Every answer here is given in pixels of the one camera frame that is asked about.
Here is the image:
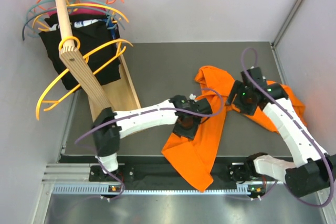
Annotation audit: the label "pink hanging garment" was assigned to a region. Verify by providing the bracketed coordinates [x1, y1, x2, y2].
[46, 3, 108, 18]

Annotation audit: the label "aluminium frame rail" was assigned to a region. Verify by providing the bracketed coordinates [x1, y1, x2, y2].
[33, 161, 335, 223]

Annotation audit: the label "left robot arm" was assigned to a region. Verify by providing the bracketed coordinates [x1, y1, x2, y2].
[91, 95, 212, 180]

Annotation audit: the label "orange trousers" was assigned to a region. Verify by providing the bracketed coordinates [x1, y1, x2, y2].
[161, 65, 307, 193]

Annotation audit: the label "yellow hanger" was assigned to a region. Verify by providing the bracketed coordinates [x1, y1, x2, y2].
[35, 39, 133, 121]
[26, 0, 129, 24]

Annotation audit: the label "teal hanger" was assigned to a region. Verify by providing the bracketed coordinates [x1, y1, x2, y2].
[22, 0, 111, 41]

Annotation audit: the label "wooden rack pole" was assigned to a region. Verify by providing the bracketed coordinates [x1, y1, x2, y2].
[55, 0, 112, 111]

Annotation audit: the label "black hanging garment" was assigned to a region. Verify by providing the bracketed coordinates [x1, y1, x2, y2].
[39, 16, 120, 85]

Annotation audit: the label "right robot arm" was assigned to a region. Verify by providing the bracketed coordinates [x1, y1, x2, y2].
[226, 67, 335, 198]

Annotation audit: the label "blue hanging garment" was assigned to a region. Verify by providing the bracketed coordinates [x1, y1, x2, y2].
[106, 17, 120, 39]

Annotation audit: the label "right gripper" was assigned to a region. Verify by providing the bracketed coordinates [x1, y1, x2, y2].
[226, 80, 257, 115]

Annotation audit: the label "wooden rack base tray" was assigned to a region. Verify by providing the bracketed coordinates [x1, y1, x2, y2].
[102, 54, 141, 111]

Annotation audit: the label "corner aluminium profile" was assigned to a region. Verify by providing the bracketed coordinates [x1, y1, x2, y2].
[271, 0, 322, 49]

